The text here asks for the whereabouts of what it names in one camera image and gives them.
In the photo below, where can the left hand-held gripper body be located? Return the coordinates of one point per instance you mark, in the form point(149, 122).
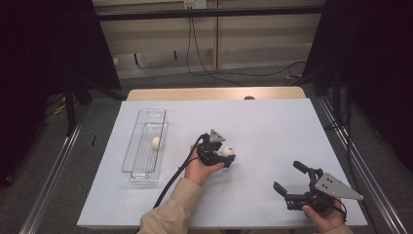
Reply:
point(209, 152)

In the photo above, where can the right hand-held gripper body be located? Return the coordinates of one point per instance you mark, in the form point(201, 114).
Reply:
point(329, 187)

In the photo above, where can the white ball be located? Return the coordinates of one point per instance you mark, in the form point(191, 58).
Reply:
point(156, 143)
point(228, 151)

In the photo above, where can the clear plastic container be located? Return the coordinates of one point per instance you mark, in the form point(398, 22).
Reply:
point(146, 159)

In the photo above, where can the person's left hand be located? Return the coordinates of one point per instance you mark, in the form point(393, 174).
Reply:
point(196, 172)

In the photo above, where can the person's right hand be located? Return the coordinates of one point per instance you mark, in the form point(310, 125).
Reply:
point(328, 221)

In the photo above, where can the white table mat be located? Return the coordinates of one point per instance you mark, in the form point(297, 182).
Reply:
point(259, 130)

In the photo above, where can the dark table grommet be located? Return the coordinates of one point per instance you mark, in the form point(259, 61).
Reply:
point(249, 97)

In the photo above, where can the wooden table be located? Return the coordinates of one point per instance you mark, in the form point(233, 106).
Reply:
point(195, 93)

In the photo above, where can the black metal stand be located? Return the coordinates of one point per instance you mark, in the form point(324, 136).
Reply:
point(337, 97)
point(70, 113)

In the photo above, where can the yellow plug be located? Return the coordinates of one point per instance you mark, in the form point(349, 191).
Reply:
point(292, 77)

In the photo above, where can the small black stick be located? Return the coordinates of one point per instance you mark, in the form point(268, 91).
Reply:
point(93, 140)

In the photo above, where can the black curtain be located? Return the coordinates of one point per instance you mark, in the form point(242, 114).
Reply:
point(39, 48)
point(383, 65)

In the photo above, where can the white power outlet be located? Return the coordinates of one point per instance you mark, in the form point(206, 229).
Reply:
point(195, 4)

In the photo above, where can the metal floor rail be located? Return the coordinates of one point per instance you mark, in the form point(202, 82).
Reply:
point(48, 188)
point(363, 170)

